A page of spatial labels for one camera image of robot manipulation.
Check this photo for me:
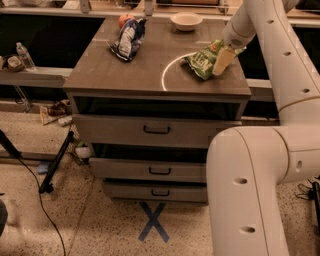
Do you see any blue tape cross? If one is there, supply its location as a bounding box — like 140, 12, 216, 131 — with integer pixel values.
138, 202, 169, 243

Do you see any black floor cable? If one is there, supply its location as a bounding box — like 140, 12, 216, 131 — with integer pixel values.
0, 129, 68, 256

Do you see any top grey drawer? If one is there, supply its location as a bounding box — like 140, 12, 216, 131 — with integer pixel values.
73, 114, 241, 148

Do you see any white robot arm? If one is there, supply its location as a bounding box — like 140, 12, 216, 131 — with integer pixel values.
206, 0, 320, 256

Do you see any small white pot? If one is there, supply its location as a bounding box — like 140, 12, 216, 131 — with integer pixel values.
75, 143, 91, 159

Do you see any blue chip bag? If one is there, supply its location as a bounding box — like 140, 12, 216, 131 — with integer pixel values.
109, 18, 147, 62

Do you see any grey drawer cabinet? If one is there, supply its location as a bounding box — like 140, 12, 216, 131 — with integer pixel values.
64, 17, 251, 188

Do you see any middle grey drawer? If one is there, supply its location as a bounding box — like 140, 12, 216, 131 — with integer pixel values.
89, 158, 206, 183

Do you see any white bowl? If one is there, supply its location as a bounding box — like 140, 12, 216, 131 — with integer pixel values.
170, 12, 203, 32

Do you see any green jalapeno chip bag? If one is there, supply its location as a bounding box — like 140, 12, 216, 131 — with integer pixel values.
180, 38, 247, 82

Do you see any floor clutter pile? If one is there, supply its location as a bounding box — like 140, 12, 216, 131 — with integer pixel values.
39, 100, 72, 125

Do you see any black tripod leg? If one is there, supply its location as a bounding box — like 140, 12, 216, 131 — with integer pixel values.
39, 131, 74, 194

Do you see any bottom grey drawer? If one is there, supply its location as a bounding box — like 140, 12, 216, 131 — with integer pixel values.
103, 182, 207, 203

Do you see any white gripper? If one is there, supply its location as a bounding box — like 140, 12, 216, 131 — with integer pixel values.
212, 14, 255, 76

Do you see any grey drawer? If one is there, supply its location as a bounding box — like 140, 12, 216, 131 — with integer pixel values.
103, 182, 207, 203
73, 114, 241, 148
89, 158, 206, 183

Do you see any tray with cup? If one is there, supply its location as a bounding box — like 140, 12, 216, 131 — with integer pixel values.
0, 55, 24, 72

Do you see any clear water bottle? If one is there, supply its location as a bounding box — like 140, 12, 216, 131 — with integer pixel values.
16, 42, 36, 71

